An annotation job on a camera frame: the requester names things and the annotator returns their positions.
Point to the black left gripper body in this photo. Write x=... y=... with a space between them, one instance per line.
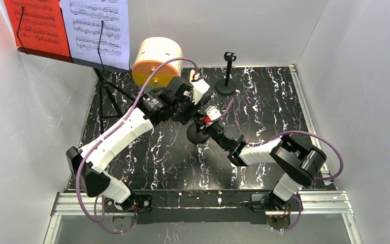
x=188 y=110

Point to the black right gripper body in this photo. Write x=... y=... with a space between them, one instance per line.
x=205 y=127

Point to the black desktop microphone stand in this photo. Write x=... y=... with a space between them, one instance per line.
x=195 y=135

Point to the black tripod music stand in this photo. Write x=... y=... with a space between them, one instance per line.
x=113 y=92

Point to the white sheet music page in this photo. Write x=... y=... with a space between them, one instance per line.
x=97 y=33

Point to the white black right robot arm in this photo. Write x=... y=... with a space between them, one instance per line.
x=300 y=160

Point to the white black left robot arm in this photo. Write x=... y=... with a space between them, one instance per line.
x=178 y=101

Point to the round three-colour drawer cabinet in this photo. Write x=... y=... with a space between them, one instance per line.
x=152 y=53

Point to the red sheet music page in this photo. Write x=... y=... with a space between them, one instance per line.
x=39 y=28

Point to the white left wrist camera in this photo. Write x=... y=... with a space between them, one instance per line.
x=200 y=87

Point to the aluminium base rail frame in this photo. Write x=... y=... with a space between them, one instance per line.
x=196 y=191

